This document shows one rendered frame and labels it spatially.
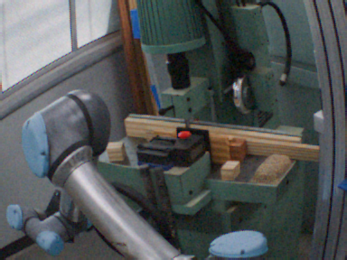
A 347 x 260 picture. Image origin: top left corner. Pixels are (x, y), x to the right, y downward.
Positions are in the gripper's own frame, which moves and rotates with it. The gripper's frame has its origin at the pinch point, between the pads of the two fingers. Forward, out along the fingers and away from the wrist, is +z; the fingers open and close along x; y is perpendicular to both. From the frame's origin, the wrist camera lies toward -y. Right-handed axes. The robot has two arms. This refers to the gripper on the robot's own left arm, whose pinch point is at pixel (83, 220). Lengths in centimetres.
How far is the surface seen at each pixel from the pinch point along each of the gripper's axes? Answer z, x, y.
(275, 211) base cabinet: 56, 34, -9
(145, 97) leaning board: 140, -86, -49
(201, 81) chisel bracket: 27, 14, -44
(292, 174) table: 28, 49, -22
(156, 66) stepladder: 88, -45, -57
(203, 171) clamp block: 15.9, 25.8, -20.5
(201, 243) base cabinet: 28.3, 22.4, 2.0
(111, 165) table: 17.0, -4.2, -17.7
